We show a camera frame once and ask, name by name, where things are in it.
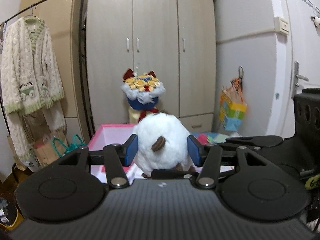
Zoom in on white plush toy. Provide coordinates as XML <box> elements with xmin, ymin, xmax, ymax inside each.
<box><xmin>133</xmin><ymin>112</ymin><xmax>195</xmax><ymax>179</ymax></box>

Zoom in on colourful patchwork table mat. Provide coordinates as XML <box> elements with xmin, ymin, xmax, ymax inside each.
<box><xmin>191</xmin><ymin>132</ymin><xmax>241</xmax><ymax>146</ymax></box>

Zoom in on pink storage box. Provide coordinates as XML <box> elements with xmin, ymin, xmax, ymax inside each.
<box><xmin>88</xmin><ymin>124</ymin><xmax>142</xmax><ymax>184</ymax></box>

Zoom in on colourful paper gift bag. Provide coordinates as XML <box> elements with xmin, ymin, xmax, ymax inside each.
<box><xmin>219</xmin><ymin>77</ymin><xmax>247</xmax><ymax>132</ymax></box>

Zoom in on flower bouquet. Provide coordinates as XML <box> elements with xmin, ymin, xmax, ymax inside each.
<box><xmin>121</xmin><ymin>68</ymin><xmax>165</xmax><ymax>124</ymax></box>

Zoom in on cream fluffy trousers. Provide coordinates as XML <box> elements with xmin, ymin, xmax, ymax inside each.
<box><xmin>6</xmin><ymin>101</ymin><xmax>67</xmax><ymax>163</ymax></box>

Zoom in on brown paper bag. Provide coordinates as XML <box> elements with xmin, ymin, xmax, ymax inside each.
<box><xmin>33</xmin><ymin>139</ymin><xmax>66</xmax><ymax>167</ymax></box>

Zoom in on cream fluffy cardigan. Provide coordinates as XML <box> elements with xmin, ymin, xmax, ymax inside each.
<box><xmin>1</xmin><ymin>16</ymin><xmax>65</xmax><ymax>114</ymax></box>

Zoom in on beige wardrobe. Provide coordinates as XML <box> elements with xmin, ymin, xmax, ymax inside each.
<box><xmin>19</xmin><ymin>0</ymin><xmax>217</xmax><ymax>136</ymax></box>

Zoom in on black clothes rack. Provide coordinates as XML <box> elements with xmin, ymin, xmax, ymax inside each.
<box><xmin>0</xmin><ymin>0</ymin><xmax>94</xmax><ymax>145</ymax></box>

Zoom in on white door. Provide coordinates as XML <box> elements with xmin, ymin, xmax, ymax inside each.
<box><xmin>266</xmin><ymin>0</ymin><xmax>319</xmax><ymax>138</ymax></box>

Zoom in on teal handled bag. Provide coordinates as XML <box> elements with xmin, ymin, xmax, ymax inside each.
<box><xmin>52</xmin><ymin>134</ymin><xmax>87</xmax><ymax>158</ymax></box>

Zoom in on metal door handle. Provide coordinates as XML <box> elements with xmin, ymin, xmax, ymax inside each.
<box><xmin>291</xmin><ymin>61</ymin><xmax>309</xmax><ymax>98</ymax></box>

